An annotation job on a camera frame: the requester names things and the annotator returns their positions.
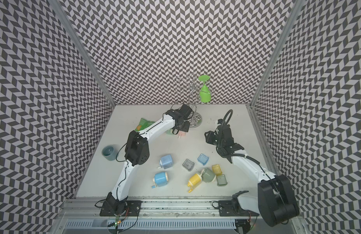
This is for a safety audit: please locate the green snack bag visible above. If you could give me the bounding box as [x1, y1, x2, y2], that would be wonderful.
[135, 118, 155, 132]

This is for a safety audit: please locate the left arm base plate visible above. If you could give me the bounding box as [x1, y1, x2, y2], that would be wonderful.
[99, 200, 142, 217]

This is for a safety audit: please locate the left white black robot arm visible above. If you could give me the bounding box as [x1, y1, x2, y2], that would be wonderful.
[101, 104, 194, 215]

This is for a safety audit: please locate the mint green pencil sharpener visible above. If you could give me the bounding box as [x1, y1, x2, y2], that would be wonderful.
[166, 129, 175, 135]

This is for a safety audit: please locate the clear dark green tray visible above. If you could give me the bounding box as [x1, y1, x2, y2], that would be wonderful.
[217, 174, 228, 187]

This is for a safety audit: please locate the clear yellow tray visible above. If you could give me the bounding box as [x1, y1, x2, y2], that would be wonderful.
[212, 164, 223, 176]

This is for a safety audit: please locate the green plastic wine glass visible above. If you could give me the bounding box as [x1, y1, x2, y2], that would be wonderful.
[198, 75, 211, 103]

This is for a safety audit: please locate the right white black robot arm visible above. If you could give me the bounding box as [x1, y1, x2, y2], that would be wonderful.
[204, 119, 300, 227]

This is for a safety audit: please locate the teal ceramic cup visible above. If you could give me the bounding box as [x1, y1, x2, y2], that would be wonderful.
[102, 145, 118, 161]

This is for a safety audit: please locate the yellow pencil sharpener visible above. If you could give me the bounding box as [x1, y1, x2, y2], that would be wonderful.
[187, 173, 202, 193]

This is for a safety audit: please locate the clear grey tray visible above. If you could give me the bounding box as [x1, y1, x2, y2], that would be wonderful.
[182, 159, 195, 172]

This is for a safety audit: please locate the clear blue tray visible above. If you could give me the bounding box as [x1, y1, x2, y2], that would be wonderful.
[197, 154, 209, 166]

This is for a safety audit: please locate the blue pencil sharpener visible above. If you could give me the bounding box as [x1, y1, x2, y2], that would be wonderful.
[152, 172, 169, 188]
[158, 155, 174, 170]

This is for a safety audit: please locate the pink pencil sharpener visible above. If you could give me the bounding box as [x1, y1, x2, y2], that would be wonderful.
[178, 131, 186, 139]

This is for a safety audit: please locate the metal wire cup rack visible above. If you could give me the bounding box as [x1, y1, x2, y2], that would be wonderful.
[180, 73, 203, 128]

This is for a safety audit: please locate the sage green pencil sharpener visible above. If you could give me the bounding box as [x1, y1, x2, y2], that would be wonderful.
[201, 168, 217, 183]

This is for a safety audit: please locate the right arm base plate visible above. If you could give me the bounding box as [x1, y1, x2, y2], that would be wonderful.
[218, 200, 259, 217]

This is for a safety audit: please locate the aluminium front rail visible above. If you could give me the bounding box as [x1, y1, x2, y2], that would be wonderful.
[56, 197, 256, 220]

